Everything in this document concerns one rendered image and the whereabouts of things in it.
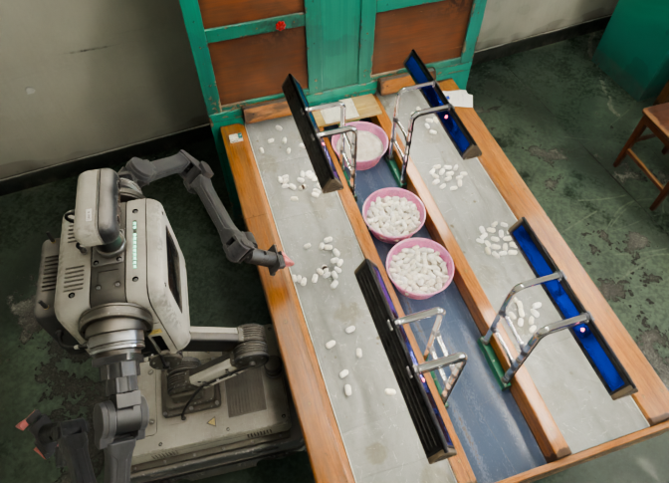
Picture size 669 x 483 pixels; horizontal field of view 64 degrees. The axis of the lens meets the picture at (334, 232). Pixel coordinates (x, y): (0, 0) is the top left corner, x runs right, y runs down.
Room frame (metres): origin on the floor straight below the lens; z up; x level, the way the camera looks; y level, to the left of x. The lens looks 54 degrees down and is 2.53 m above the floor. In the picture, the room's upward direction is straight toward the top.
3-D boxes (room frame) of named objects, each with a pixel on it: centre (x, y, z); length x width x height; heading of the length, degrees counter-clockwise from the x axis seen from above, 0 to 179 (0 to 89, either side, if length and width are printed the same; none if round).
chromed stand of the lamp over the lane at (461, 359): (0.65, -0.27, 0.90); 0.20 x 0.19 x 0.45; 17
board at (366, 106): (2.01, -0.05, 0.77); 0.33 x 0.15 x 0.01; 107
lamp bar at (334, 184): (1.56, 0.10, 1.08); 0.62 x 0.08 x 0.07; 17
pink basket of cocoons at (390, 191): (1.38, -0.25, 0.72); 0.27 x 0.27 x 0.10
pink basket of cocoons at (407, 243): (1.12, -0.34, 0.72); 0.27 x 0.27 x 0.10
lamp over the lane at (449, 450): (0.63, -0.19, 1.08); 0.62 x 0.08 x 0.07; 17
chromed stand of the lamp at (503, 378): (0.77, -0.65, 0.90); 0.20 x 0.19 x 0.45; 17
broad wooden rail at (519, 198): (1.39, -0.83, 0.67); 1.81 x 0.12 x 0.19; 17
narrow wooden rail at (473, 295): (1.27, -0.46, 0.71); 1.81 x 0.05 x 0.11; 17
